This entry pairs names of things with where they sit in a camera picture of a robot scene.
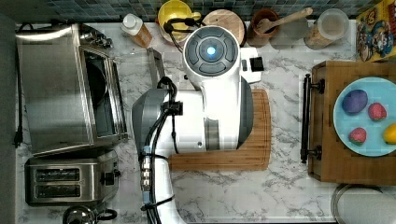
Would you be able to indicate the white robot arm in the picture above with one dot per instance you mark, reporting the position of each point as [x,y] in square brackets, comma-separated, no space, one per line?
[215,115]

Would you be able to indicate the stainless steel toaster oven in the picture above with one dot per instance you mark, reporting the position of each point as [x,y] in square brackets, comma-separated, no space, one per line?
[71,89]

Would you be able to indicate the bamboo cutting board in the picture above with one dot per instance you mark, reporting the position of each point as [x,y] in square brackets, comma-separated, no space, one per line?
[253,155]

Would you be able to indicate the yellow cup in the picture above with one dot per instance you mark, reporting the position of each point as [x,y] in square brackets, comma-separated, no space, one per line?
[176,20]

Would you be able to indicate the brown ceramic utensil pot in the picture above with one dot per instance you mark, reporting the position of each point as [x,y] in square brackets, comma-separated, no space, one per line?
[255,36]

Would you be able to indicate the round wooden lid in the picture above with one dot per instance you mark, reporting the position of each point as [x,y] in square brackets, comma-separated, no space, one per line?
[229,20]

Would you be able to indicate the wooden spoon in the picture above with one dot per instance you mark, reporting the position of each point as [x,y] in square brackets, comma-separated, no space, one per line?
[265,25]

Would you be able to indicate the oil bottle with white cap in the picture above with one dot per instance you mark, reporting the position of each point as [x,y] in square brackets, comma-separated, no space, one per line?
[136,30]

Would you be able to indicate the stainless steel two-slot toaster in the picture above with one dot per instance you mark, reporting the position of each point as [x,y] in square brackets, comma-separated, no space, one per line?
[62,181]

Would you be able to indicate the steel kettle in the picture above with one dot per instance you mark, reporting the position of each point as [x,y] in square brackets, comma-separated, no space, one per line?
[82,214]

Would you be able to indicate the purple plum toy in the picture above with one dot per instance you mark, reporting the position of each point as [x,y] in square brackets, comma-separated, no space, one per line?
[355,101]

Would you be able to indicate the clear plastic jar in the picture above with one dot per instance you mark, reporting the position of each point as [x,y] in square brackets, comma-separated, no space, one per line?
[331,25]

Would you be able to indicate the red strawberry toy lower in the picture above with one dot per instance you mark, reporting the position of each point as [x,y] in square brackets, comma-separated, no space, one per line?
[357,136]

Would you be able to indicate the red strawberry toy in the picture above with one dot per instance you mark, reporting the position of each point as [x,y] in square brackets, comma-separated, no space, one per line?
[357,136]
[377,112]

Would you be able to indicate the red strawberry toy upper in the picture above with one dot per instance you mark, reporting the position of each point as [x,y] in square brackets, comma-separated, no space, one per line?
[377,112]

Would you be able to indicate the light blue plate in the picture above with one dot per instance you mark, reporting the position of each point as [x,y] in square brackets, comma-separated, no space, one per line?
[379,90]

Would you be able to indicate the yellow lemon toy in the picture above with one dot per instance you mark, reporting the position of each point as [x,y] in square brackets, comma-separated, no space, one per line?
[389,135]

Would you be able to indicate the colourful cartoon box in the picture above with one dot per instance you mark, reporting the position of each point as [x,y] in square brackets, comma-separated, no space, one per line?
[376,33]

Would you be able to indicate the wooden tray with black handles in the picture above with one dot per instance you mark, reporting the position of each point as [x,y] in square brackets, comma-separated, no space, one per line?
[327,157]

